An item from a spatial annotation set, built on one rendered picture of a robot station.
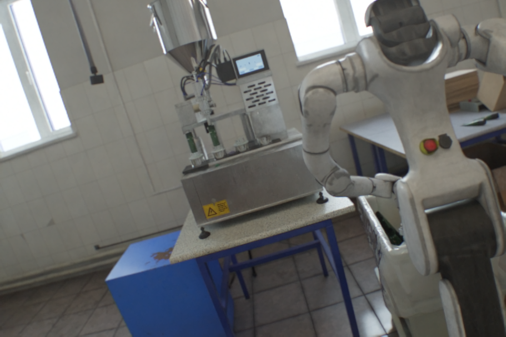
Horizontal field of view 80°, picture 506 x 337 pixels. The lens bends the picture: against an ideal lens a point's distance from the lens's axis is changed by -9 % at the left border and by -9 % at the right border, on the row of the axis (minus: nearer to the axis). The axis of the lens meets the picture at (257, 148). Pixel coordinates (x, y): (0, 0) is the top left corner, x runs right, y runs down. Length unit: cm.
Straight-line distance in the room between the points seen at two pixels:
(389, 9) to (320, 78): 23
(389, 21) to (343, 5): 283
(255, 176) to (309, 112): 64
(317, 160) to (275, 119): 70
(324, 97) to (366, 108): 241
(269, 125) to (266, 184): 32
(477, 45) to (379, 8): 26
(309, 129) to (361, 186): 33
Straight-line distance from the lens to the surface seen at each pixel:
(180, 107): 164
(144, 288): 186
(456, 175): 82
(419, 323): 138
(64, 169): 354
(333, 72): 82
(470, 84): 271
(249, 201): 144
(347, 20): 363
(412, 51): 79
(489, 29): 92
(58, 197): 367
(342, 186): 102
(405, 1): 88
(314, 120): 85
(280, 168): 141
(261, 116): 158
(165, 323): 196
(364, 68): 83
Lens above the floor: 131
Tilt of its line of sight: 11 degrees down
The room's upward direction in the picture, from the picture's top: 17 degrees counter-clockwise
